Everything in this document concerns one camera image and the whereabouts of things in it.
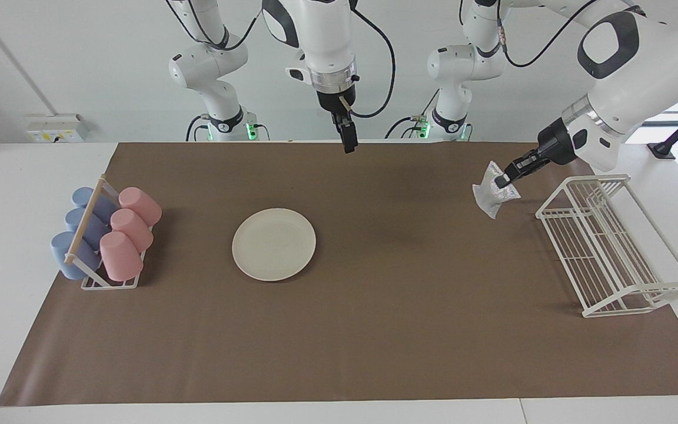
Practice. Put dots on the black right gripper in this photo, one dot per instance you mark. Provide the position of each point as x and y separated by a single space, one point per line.
338 106

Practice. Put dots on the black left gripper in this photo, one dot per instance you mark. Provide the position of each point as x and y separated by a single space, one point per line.
554 147

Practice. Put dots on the silver foil packet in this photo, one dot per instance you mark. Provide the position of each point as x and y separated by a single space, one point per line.
489 197

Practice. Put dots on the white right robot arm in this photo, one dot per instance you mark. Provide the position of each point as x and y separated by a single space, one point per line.
327 35

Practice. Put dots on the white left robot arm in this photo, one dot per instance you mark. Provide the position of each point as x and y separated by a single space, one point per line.
639 76

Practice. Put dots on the cream round plate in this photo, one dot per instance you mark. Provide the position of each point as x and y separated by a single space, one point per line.
274 244

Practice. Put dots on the brown table mat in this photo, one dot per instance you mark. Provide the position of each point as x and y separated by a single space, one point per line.
374 341

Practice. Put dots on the pink plastic cup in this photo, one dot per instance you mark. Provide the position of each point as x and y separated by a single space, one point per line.
133 229
142 205
120 257

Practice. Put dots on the blue plastic cup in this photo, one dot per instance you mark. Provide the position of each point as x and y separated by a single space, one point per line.
95 229
68 262
100 206

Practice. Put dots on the white cup holder rack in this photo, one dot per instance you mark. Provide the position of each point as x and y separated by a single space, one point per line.
85 219

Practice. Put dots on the white wall socket box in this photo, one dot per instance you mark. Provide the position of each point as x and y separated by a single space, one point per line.
56 126

